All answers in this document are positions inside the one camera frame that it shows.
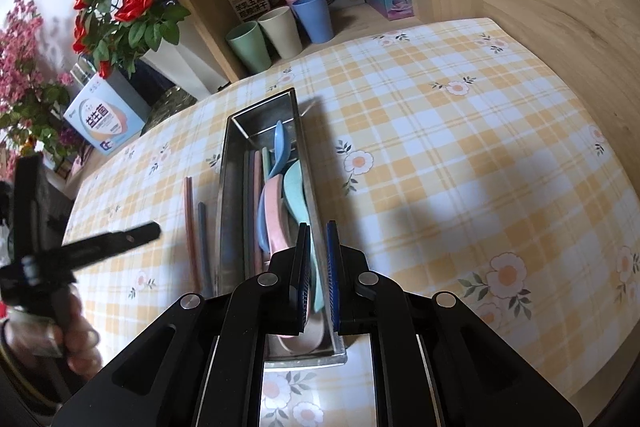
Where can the green cup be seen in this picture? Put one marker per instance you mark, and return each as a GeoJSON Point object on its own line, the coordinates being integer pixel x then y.
{"type": "Point", "coordinates": [247, 47]}

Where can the yellow plaid floral tablecloth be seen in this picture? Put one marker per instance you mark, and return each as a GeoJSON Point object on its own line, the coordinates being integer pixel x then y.
{"type": "Point", "coordinates": [425, 157]}

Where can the dark patterned tin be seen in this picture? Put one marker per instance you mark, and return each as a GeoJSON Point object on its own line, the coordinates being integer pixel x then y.
{"type": "Point", "coordinates": [170, 104]}

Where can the person's left hand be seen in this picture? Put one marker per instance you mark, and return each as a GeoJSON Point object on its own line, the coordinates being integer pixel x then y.
{"type": "Point", "coordinates": [75, 332]}

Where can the green plastic spoon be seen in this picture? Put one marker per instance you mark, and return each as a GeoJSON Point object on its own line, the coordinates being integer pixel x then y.
{"type": "Point", "coordinates": [295, 192]}

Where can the pink artificial flowers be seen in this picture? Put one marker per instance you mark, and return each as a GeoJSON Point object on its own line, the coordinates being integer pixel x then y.
{"type": "Point", "coordinates": [25, 72]}

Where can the green chopstick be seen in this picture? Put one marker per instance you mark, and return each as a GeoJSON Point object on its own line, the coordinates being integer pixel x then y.
{"type": "Point", "coordinates": [266, 162]}

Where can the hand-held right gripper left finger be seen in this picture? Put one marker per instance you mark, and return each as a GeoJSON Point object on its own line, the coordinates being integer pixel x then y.
{"type": "Point", "coordinates": [300, 279]}

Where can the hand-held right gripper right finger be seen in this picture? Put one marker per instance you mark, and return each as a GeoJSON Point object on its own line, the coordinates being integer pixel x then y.
{"type": "Point", "coordinates": [334, 279]}

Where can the blue and white box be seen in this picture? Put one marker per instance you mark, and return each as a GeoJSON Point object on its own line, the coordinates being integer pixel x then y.
{"type": "Point", "coordinates": [105, 117]}

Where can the red artificial roses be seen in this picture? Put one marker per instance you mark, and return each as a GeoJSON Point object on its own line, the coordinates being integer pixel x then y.
{"type": "Point", "coordinates": [132, 4]}

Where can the stainless steel utensil tray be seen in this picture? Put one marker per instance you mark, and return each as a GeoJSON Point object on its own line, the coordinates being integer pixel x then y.
{"type": "Point", "coordinates": [227, 227]}

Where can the pink plastic spoon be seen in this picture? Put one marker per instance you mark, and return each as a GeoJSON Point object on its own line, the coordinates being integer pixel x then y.
{"type": "Point", "coordinates": [272, 217]}

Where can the beige plastic spoon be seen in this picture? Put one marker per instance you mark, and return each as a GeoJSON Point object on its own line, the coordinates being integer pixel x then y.
{"type": "Point", "coordinates": [302, 343]}

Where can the blue cup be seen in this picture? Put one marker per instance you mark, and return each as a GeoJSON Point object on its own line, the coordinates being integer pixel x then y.
{"type": "Point", "coordinates": [312, 19]}

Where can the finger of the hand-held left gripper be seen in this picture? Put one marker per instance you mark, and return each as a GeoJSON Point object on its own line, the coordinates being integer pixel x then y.
{"type": "Point", "coordinates": [115, 242]}

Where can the cream cup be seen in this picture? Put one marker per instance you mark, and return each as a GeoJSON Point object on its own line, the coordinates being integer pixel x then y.
{"type": "Point", "coordinates": [282, 32]}

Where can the white vase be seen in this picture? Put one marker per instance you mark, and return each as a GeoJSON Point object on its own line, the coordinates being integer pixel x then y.
{"type": "Point", "coordinates": [185, 52]}

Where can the blue plastic spoon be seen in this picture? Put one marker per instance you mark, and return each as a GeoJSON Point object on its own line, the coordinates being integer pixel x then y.
{"type": "Point", "coordinates": [278, 147]}

